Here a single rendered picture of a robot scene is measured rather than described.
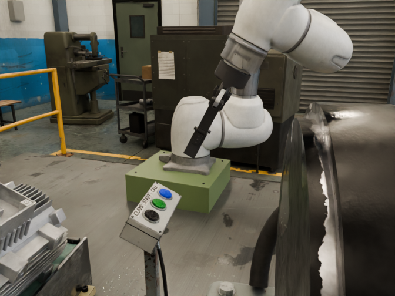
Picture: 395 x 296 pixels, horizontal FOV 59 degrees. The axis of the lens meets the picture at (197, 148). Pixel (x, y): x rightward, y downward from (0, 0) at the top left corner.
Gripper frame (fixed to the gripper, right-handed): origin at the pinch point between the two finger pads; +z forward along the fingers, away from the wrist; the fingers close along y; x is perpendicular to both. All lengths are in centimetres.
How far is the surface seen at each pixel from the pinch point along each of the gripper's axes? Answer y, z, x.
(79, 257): 15.7, 32.7, -10.9
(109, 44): -670, 144, -280
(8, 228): 34.3, 16.3, -19.8
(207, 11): -606, -13, -108
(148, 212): 22.0, 8.8, -1.2
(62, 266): 22.4, 30.4, -12.0
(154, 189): 12.1, 9.6, -2.8
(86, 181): -50, 58, -35
